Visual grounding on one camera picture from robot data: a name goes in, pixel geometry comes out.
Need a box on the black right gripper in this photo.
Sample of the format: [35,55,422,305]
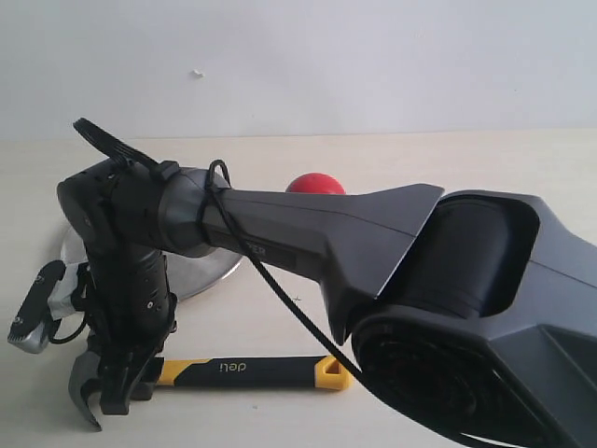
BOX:
[85,245,176,415]

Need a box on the yellow black claw hammer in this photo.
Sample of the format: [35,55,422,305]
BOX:
[68,350,353,431]

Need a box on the red dome push button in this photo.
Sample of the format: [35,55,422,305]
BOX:
[285,173,346,195]

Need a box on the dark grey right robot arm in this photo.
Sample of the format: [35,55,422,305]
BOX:
[57,161,596,447]

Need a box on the round stainless steel plate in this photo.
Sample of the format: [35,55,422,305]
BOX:
[60,168,244,303]

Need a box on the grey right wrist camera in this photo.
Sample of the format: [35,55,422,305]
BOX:
[7,259,89,354]

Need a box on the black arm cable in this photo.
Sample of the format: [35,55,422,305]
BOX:
[73,117,597,448]

